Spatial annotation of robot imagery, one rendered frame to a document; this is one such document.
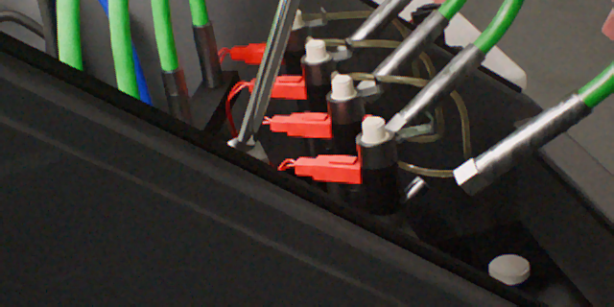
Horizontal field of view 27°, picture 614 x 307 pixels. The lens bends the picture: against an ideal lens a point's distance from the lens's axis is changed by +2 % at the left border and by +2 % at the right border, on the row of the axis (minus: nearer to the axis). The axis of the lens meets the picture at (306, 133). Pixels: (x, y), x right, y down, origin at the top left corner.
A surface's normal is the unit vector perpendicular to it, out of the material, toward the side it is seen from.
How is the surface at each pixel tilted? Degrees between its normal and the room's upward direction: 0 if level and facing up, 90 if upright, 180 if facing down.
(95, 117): 74
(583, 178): 0
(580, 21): 0
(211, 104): 0
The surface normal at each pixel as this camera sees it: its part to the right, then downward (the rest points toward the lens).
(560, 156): -0.14, -0.88
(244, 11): 0.25, 0.41
